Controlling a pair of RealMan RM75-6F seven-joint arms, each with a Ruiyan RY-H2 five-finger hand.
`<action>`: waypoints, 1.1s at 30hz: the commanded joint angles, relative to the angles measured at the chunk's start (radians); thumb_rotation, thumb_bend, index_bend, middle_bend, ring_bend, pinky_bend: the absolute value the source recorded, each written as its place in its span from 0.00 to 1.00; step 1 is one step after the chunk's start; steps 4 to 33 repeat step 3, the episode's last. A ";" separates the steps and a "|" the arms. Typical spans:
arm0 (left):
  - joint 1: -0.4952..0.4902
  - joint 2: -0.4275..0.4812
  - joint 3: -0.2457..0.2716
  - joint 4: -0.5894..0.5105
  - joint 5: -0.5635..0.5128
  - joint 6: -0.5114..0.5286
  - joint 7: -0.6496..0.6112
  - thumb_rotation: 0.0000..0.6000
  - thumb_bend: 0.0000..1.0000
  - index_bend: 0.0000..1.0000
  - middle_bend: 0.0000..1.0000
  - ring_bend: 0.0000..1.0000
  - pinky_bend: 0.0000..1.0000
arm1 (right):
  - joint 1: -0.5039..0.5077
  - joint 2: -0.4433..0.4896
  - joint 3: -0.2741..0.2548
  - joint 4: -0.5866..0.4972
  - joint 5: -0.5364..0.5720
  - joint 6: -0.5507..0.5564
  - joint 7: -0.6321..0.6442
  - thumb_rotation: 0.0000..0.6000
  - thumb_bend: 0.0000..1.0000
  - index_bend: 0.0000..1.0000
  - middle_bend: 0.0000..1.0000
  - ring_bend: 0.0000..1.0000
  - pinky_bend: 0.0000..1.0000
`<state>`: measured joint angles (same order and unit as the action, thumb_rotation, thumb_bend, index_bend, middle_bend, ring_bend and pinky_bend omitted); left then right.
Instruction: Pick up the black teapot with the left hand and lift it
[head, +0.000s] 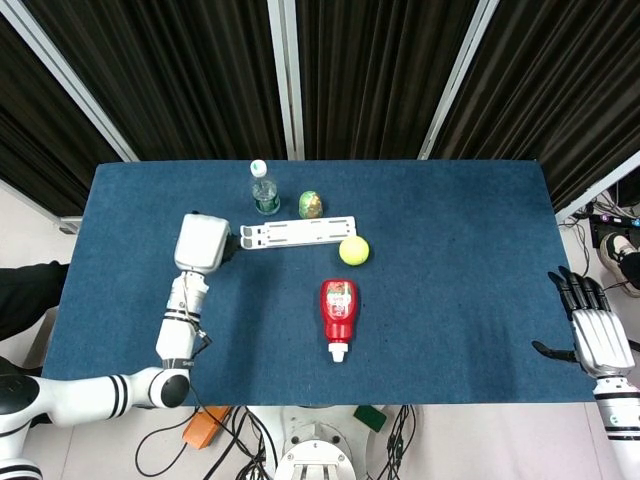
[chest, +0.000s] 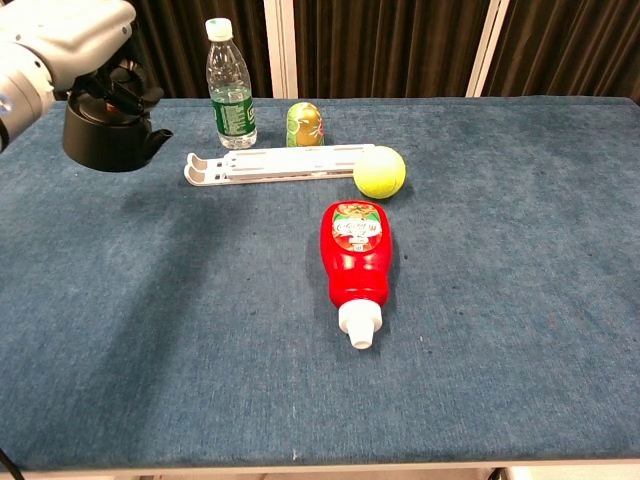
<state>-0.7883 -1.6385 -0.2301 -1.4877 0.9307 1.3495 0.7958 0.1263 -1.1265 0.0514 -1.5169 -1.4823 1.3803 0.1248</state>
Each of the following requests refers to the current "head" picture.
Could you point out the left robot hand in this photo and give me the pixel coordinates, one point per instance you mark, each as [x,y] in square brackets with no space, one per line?
[200,242]

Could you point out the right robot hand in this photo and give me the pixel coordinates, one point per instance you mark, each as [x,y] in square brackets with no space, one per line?
[600,340]

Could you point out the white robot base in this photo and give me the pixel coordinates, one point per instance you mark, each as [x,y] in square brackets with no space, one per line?
[320,445]

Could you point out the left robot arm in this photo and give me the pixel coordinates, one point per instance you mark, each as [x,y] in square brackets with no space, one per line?
[175,340]

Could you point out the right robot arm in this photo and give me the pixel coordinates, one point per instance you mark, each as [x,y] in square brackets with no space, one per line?
[620,415]

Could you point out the clear water bottle green label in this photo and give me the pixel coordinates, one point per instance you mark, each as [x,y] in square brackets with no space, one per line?
[265,197]

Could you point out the white black sneaker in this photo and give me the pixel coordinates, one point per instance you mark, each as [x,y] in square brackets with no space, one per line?
[620,260]

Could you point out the white folding stand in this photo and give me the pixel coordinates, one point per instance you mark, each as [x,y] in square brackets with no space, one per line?
[300,232]

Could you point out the black electronic device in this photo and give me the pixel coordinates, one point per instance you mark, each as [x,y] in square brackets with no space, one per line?
[610,225]

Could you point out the green gold egg toy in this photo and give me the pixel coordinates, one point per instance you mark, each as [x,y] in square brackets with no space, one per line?
[311,206]

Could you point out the red ketchup bottle white cap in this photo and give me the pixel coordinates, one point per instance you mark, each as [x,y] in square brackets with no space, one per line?
[339,310]

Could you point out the yellow tennis ball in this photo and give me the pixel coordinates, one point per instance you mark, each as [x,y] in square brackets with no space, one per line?
[354,251]

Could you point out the black pleated curtain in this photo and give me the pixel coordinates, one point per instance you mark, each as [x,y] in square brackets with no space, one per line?
[35,140]
[550,90]
[375,75]
[175,75]

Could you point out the blue table cloth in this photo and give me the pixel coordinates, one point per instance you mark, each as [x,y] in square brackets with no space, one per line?
[425,300]

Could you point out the black trouser leg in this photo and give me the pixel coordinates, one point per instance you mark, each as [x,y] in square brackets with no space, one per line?
[27,300]

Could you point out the orange power strip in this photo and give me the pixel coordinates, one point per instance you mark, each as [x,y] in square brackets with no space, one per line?
[205,427]

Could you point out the green block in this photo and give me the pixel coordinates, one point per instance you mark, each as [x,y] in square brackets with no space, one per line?
[371,417]

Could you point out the white frame post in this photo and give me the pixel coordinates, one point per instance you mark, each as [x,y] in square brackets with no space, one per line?
[457,85]
[286,80]
[75,85]
[600,182]

